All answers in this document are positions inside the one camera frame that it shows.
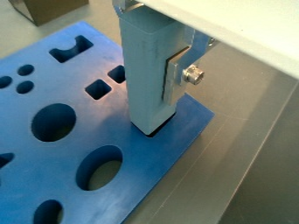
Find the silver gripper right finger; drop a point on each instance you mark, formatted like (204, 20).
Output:
(180, 69)

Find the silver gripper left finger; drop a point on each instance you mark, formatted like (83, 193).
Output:
(124, 5)

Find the light blue rectangular block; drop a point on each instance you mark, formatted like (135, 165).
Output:
(152, 38)

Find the blue foam shape board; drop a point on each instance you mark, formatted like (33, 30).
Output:
(76, 164)

